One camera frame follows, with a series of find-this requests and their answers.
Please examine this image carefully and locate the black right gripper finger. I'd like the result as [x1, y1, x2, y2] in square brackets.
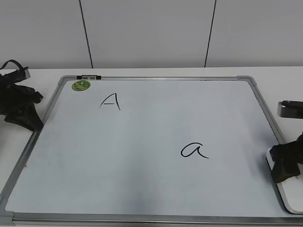
[271, 160, 300, 183]

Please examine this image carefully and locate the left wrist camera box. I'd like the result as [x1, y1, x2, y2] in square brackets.
[0, 67, 30, 84]

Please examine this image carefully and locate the black and silver board clip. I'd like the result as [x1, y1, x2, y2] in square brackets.
[76, 75, 102, 80]

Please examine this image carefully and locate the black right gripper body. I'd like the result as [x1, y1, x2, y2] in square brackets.
[270, 134, 303, 164]

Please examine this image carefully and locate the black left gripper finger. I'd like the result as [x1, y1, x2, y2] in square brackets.
[4, 105, 44, 131]

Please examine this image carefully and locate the green round magnet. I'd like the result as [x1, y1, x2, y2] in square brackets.
[71, 80, 91, 91]

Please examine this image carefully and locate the white board eraser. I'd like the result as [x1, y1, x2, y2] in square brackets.
[266, 149, 303, 215]

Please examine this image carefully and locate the black camera cable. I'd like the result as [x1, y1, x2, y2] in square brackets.
[0, 59, 29, 71]

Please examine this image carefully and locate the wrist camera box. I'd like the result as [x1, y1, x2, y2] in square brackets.
[277, 100, 303, 119]
[0, 67, 30, 84]

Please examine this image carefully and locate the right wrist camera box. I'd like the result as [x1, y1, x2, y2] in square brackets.
[277, 100, 303, 119]

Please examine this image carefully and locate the white board with grey frame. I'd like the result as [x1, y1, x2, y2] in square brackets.
[0, 76, 303, 227]

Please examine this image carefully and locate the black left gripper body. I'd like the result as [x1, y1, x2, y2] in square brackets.
[0, 84, 43, 115]

